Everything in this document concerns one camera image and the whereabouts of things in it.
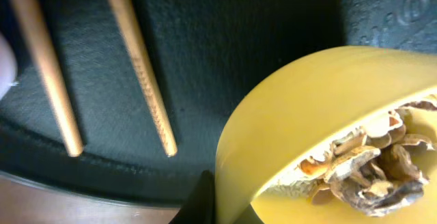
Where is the wooden chopstick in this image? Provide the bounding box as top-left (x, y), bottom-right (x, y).
top-left (108, 0), bottom-right (178, 157)
top-left (10, 0), bottom-right (83, 157)

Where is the round black serving tray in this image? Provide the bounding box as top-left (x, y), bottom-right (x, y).
top-left (1, 0), bottom-right (436, 207)

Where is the yellow plastic bowl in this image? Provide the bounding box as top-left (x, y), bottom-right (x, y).
top-left (215, 46), bottom-right (436, 223)

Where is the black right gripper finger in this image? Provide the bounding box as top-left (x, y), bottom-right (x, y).
top-left (169, 171), bottom-right (215, 224)

